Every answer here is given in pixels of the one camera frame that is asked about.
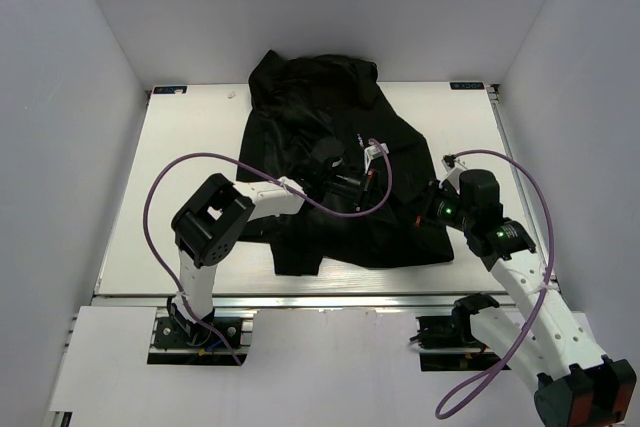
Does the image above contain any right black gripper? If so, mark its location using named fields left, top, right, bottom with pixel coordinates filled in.
left=396, top=178, right=474, bottom=233

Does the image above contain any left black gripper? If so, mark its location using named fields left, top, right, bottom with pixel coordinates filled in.
left=322, top=169, right=395, bottom=224

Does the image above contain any black zip jacket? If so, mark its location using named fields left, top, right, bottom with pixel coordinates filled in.
left=236, top=51, right=454, bottom=276

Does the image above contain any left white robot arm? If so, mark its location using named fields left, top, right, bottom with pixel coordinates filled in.
left=168, top=138, right=388, bottom=346

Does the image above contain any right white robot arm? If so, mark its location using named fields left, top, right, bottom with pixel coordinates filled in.
left=412, top=167, right=637, bottom=426

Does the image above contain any right blue table label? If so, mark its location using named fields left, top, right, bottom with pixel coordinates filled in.
left=449, top=81, right=485, bottom=90

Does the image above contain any blue table label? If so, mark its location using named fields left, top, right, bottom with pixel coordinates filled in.
left=449, top=81, right=485, bottom=90
left=152, top=85, right=187, bottom=95

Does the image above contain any left blue table label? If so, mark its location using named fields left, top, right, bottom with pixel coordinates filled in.
left=152, top=85, right=187, bottom=95

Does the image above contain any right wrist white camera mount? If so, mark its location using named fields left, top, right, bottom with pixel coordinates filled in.
left=439, top=154, right=468, bottom=193

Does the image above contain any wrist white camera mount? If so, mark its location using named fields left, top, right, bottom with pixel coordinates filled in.
left=363, top=143, right=389, bottom=174
left=439, top=154, right=468, bottom=193

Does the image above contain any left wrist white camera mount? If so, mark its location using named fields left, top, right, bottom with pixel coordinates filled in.
left=363, top=143, right=389, bottom=174

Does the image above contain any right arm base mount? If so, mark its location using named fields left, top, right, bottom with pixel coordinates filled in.
left=409, top=293, right=500, bottom=372

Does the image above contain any aluminium table edge rail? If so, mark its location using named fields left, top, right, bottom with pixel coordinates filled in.
left=94, top=291, right=501, bottom=310

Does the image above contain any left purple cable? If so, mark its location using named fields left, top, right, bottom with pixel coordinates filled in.
left=142, top=136, right=393, bottom=366

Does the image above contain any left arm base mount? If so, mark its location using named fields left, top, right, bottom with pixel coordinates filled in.
left=147, top=310, right=253, bottom=367

